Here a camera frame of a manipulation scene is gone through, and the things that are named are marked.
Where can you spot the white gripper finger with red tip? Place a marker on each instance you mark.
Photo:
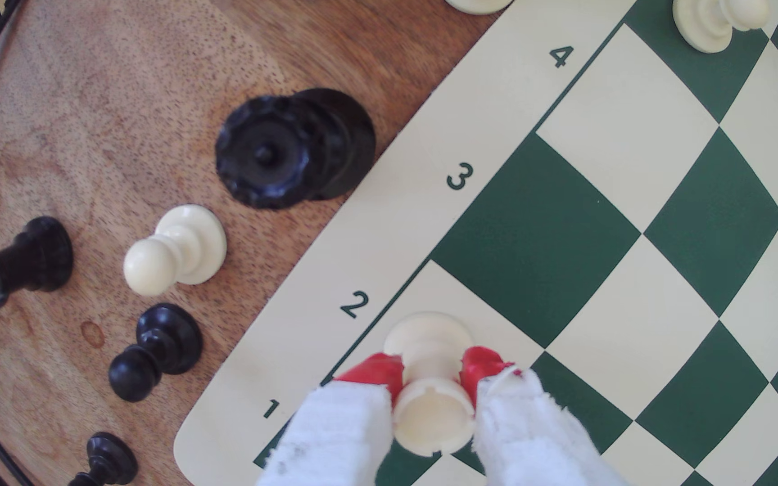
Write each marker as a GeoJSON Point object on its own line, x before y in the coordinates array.
{"type": "Point", "coordinates": [531, 439]}
{"type": "Point", "coordinates": [342, 432]}

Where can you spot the white chess rook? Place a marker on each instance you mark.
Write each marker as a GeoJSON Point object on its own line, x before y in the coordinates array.
{"type": "Point", "coordinates": [429, 398]}

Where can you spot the black chess pawn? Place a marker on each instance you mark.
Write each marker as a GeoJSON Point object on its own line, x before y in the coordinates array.
{"type": "Point", "coordinates": [159, 344]}
{"type": "Point", "coordinates": [109, 462]}

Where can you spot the green and cream chess mat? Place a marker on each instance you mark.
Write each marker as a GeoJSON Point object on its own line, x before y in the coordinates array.
{"type": "Point", "coordinates": [537, 236]}

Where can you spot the white chess pawn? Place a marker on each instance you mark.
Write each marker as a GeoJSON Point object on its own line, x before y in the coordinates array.
{"type": "Point", "coordinates": [477, 5]}
{"type": "Point", "coordinates": [176, 246]}
{"type": "Point", "coordinates": [706, 23]}

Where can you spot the black chess queen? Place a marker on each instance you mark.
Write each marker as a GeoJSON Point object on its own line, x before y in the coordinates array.
{"type": "Point", "coordinates": [274, 152]}

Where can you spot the black chess rook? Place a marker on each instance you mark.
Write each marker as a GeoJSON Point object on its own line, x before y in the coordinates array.
{"type": "Point", "coordinates": [31, 260]}

